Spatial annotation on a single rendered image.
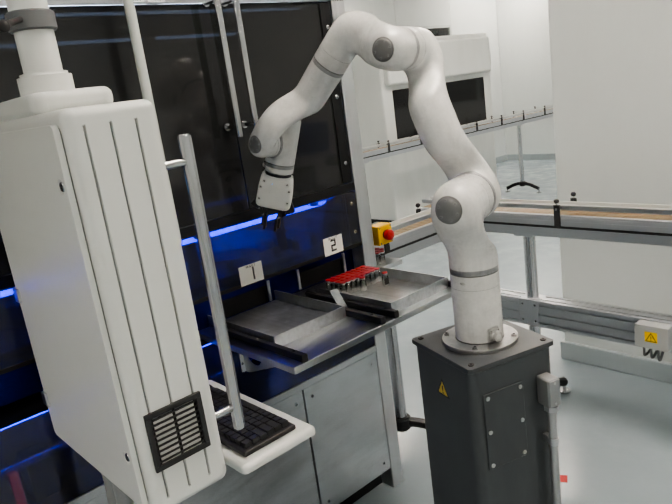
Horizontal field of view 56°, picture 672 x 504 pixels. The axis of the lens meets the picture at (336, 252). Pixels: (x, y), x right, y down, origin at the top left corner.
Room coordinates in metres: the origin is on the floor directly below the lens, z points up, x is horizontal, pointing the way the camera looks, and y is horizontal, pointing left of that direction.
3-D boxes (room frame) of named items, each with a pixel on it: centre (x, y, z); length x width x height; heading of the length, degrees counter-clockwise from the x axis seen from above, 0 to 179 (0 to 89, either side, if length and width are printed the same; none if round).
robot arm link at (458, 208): (1.48, -0.31, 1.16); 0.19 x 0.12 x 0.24; 145
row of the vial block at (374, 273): (2.01, -0.07, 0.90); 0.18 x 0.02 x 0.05; 131
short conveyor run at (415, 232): (2.57, -0.29, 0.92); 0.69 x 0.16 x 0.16; 131
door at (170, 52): (1.75, 0.42, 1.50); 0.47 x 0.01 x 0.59; 131
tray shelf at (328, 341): (1.86, 0.03, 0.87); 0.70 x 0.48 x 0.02; 131
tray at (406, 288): (1.94, -0.12, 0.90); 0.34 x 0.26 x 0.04; 41
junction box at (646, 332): (2.15, -1.11, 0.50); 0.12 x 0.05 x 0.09; 41
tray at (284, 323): (1.80, 0.21, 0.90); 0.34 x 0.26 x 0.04; 41
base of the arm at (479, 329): (1.51, -0.33, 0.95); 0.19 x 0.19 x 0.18
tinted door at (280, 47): (2.05, 0.08, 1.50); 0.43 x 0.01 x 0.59; 131
